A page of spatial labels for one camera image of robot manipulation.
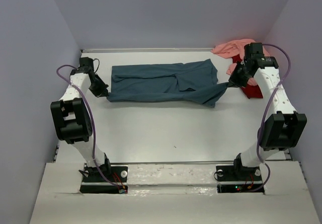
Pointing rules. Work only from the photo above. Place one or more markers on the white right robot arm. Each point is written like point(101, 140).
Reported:
point(281, 124)

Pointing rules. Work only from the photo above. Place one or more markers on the pink t shirt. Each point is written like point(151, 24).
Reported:
point(234, 49)

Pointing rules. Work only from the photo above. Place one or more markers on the metal left side rail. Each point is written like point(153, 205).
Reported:
point(56, 152)

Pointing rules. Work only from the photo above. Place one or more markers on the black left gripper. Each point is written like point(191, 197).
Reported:
point(102, 91)

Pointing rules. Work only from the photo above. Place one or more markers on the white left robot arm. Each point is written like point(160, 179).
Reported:
point(72, 117)

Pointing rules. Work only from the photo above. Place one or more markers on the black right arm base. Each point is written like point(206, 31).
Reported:
point(230, 179)

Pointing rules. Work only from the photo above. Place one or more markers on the metal table rail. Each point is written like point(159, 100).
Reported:
point(173, 163)
point(122, 50)

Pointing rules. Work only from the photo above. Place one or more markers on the metal right side rail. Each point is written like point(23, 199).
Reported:
point(288, 156)

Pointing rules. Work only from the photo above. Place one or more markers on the red t shirt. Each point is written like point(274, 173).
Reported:
point(252, 90)

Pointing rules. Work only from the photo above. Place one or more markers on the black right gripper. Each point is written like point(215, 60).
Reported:
point(235, 80)

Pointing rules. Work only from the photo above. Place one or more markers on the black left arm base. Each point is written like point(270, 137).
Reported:
point(115, 182)

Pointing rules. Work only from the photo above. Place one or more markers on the metal front table rail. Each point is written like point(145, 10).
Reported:
point(173, 163)

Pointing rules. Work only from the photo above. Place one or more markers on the metal back table rail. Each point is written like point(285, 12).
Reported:
point(122, 50)

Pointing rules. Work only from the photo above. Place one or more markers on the teal blue t shirt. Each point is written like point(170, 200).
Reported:
point(195, 82)

